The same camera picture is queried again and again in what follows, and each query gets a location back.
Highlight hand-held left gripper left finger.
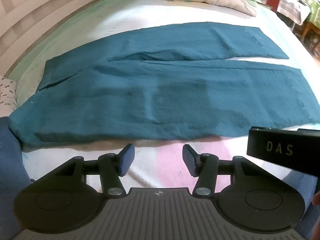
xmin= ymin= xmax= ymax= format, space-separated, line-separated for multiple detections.
xmin=54 ymin=144 xmax=136 ymax=197

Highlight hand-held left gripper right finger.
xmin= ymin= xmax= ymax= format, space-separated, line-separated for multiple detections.
xmin=182 ymin=144 xmax=253 ymax=197

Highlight teal pants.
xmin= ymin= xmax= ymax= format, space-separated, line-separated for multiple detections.
xmin=8 ymin=22 xmax=320 ymax=148

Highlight flower print bed blanket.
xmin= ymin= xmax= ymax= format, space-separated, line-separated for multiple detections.
xmin=5 ymin=0 xmax=320 ymax=188

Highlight wooden stool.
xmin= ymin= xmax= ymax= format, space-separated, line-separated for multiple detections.
xmin=299 ymin=20 xmax=320 ymax=54

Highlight white dotted cloth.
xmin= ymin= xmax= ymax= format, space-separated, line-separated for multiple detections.
xmin=0 ymin=75 xmax=18 ymax=117

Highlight white patterned tablecloth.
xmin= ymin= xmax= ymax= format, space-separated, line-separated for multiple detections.
xmin=277 ymin=0 xmax=311 ymax=26

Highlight beige striped headboard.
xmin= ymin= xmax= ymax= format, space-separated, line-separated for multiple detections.
xmin=0 ymin=0 xmax=140 ymax=80

